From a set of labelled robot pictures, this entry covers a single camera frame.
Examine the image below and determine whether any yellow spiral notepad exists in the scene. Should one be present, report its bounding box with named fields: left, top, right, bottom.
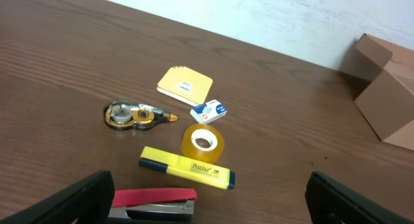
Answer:
left=157, top=66, right=213, bottom=106

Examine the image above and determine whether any blue white staples box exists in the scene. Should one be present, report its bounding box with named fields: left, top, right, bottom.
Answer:
left=190, top=100, right=227, bottom=124

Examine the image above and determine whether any yellow clear tape roll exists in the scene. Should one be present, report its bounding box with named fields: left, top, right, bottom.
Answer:
left=181, top=124, right=224, bottom=164

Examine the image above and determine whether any yellow highlighter marker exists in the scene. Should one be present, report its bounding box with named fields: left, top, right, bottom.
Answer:
left=139, top=146, right=235, bottom=190

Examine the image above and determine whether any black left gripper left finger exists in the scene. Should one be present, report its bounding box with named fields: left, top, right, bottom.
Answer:
left=1, top=170, right=114, bottom=224

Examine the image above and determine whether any brown cardboard box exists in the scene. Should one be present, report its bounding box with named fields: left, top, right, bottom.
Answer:
left=340, top=33, right=413, bottom=150

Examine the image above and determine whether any orange black correction tape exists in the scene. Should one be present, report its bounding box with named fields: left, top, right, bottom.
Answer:
left=103, top=100, right=179, bottom=131

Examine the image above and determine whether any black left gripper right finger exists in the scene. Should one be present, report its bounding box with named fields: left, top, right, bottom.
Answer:
left=305, top=171, right=413, bottom=224

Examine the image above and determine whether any red stapler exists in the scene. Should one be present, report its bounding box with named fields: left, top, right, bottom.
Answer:
left=107, top=188, right=197, bottom=224

